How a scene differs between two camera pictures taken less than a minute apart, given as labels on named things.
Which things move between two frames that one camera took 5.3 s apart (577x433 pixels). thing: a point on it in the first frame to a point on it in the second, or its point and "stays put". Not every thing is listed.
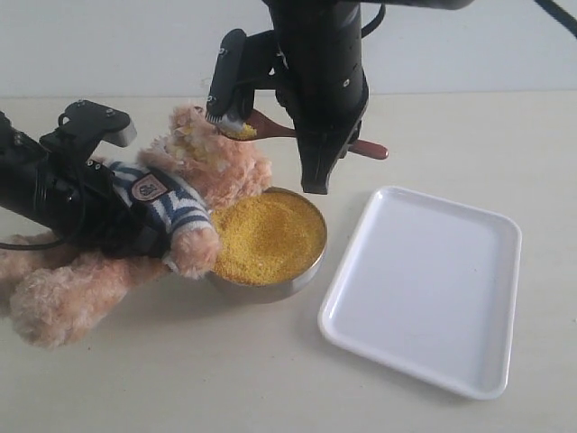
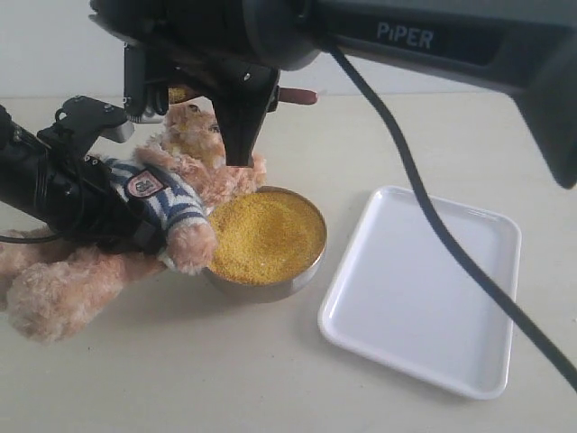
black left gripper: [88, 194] stays put
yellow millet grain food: [269, 238] stays put
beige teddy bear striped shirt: [60, 297] stays put
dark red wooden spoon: [258, 127] to [184, 95]
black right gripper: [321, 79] to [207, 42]
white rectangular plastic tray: [432, 286] stays put
